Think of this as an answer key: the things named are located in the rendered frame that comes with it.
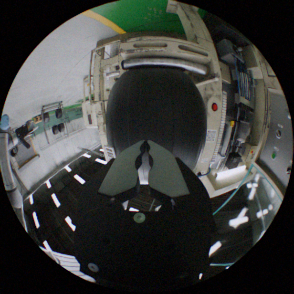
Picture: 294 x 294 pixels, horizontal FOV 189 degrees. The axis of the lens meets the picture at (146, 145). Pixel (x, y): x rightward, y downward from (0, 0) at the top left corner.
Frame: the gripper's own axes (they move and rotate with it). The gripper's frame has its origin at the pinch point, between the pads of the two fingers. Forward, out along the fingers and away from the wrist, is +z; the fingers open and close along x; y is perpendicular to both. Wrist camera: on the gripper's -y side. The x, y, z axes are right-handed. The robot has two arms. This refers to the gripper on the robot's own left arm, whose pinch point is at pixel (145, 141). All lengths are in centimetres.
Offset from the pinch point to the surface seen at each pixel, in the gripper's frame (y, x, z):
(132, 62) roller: -19.3, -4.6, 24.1
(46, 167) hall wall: 400, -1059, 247
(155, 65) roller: -17.7, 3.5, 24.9
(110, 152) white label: 8.2, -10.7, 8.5
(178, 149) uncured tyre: 6.4, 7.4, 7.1
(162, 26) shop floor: -102, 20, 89
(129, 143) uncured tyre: 4.7, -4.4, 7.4
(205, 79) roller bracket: -15.1, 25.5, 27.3
